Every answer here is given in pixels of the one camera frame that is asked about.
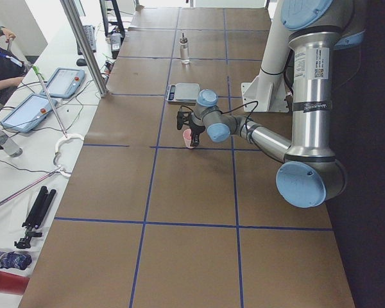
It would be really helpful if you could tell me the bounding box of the black power adapter box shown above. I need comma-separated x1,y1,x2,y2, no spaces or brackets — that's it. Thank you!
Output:
110,33,121,53

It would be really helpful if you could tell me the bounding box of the seated person in black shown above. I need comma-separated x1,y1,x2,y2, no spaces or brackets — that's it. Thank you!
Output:
0,26,28,105

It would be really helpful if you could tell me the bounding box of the silver digital kitchen scale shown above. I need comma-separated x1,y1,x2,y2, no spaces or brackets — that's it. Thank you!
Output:
166,83,201,105

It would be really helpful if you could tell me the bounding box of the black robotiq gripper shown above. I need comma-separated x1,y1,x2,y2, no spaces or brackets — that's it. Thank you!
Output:
176,111,205,147

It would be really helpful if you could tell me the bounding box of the black folded tripod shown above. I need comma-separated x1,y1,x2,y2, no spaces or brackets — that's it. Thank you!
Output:
14,186,56,249

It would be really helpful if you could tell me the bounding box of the black keyboard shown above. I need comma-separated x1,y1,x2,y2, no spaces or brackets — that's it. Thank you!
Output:
83,25,96,53

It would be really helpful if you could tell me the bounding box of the red cylinder bottle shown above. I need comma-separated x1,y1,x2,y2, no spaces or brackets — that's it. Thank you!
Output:
0,271,30,295

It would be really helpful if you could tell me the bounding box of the white curved grabber tool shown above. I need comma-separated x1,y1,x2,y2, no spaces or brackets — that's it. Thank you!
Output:
53,133,84,178

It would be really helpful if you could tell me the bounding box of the clear glass sauce bottle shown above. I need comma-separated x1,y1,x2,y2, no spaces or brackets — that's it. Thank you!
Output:
179,32,190,64

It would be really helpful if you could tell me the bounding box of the near blue teach pendant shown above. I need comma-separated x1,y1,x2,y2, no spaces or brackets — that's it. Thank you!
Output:
1,94,52,133

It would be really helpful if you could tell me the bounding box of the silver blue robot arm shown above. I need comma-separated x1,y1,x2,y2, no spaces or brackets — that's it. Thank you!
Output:
176,1,368,208

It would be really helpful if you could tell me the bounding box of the pink plastic cup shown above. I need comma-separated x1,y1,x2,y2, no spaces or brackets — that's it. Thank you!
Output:
182,128,194,149

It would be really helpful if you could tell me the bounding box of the far blue teach pendant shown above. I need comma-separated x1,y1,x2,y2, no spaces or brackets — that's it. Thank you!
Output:
46,67,85,99

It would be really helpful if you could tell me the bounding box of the black computer mouse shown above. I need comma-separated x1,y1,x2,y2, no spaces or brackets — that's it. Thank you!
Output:
76,58,87,67

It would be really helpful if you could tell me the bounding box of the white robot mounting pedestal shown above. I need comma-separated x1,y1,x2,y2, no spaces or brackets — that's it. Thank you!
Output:
241,1,291,113

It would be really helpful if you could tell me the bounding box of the blue teach pendant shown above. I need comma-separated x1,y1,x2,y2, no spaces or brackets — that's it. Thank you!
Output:
1,94,52,133
46,67,85,99

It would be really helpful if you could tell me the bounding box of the blue folded umbrella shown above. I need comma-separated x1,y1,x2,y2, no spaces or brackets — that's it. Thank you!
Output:
0,251,32,270

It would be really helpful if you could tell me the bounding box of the aluminium frame post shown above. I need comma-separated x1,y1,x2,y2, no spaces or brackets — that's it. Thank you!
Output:
60,0,108,98

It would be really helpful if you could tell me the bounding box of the clear water bottle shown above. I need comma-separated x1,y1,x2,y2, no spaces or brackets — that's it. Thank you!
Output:
0,129,22,157

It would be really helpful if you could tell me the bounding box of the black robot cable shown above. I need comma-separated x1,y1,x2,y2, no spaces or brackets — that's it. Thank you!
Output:
219,100,260,123

